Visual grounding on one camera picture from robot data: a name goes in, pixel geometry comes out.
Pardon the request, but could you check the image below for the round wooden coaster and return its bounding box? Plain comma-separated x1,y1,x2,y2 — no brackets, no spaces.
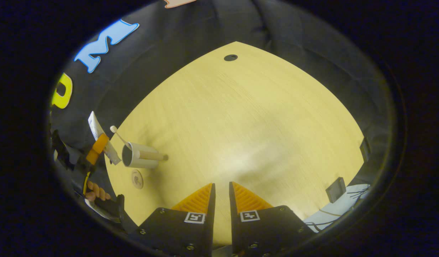
131,169,144,190

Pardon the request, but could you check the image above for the white cup with wooden handle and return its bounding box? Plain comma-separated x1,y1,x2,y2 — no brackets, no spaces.
122,142,169,169

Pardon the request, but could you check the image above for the white surface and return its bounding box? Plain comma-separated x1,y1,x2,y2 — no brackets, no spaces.
304,183,372,233

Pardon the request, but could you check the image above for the black box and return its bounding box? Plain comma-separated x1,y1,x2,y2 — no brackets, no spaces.
359,137,371,163
326,177,347,203

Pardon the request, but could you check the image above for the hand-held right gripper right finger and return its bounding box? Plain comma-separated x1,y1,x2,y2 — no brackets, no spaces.
229,181,314,257

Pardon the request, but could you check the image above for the light wooden desktop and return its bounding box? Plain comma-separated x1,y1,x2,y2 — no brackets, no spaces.
104,41,365,247

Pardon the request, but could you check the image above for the yellow cable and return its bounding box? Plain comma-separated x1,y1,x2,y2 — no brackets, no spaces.
82,171,92,195

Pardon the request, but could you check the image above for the beige toothbrush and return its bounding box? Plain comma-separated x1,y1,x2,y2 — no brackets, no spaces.
110,125,132,150

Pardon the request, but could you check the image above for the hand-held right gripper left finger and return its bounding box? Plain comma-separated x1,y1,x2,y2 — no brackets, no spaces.
139,183,216,257

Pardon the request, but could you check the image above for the white toothpaste tube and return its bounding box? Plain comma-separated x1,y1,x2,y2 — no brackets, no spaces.
88,111,122,166

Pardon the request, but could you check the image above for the black cable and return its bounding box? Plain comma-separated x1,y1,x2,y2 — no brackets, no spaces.
344,188,370,200

